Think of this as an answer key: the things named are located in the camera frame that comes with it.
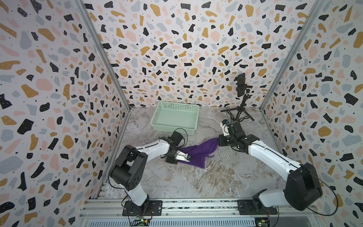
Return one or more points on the grey striped dishcloth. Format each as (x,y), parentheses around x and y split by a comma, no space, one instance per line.
(227,153)

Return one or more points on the mint green plastic basket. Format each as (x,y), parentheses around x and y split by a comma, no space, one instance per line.
(170,116)

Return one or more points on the right circuit board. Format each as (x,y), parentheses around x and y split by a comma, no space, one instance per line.
(262,222)

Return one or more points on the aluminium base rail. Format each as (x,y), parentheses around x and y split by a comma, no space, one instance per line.
(212,212)

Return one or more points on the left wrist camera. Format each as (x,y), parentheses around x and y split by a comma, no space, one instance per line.
(181,156)

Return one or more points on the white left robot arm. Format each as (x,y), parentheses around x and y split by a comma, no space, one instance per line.
(127,170)

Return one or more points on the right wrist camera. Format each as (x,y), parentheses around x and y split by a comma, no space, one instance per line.
(225,127)

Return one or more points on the black tripod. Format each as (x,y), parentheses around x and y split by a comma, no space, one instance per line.
(241,115)

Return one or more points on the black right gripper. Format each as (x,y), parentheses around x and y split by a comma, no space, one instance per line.
(220,137)

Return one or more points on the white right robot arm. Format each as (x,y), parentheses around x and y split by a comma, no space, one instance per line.
(302,183)

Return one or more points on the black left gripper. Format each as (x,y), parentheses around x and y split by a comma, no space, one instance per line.
(173,161)

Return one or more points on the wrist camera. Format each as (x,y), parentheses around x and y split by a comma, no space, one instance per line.
(225,127)
(181,156)

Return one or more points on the purple cloth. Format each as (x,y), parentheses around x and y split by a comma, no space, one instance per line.
(199,153)

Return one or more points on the circuit board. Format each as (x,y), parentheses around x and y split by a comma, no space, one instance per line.
(141,222)
(262,222)

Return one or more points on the black smartphone on tripod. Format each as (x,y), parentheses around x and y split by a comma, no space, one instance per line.
(241,85)

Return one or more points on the left circuit board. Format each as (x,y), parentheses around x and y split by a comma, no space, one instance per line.
(141,222)

